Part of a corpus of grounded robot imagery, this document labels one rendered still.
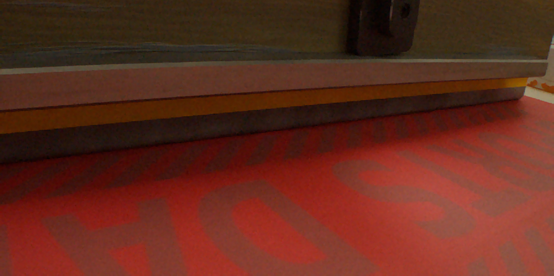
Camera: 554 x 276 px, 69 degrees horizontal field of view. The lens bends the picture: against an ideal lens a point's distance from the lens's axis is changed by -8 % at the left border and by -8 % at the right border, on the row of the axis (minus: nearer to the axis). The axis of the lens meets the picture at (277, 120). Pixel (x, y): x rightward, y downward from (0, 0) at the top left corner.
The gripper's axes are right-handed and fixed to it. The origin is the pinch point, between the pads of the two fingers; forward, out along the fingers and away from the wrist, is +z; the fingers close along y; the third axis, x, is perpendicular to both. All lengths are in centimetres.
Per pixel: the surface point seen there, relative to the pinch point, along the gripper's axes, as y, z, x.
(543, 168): 7.5, 5.8, 4.7
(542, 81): -1.3, 6.8, 24.7
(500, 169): 6.7, 5.7, 2.5
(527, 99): 0.5, 7.0, 18.4
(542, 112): 2.7, 6.7, 15.7
